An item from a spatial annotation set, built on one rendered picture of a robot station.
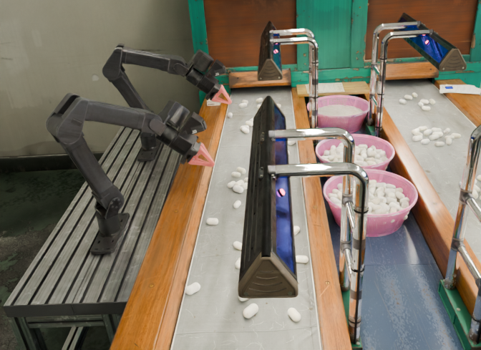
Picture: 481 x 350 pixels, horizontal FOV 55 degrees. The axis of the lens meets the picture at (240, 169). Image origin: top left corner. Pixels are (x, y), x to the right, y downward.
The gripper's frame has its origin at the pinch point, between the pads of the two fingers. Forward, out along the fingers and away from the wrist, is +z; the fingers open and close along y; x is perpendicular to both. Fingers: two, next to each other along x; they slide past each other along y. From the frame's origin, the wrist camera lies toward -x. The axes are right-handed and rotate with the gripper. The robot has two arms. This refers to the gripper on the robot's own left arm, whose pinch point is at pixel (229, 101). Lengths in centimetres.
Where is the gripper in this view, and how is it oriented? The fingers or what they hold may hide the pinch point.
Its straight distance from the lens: 190.8
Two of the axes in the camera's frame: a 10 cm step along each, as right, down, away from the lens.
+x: -5.9, 7.0, 4.0
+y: 0.6, -4.6, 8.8
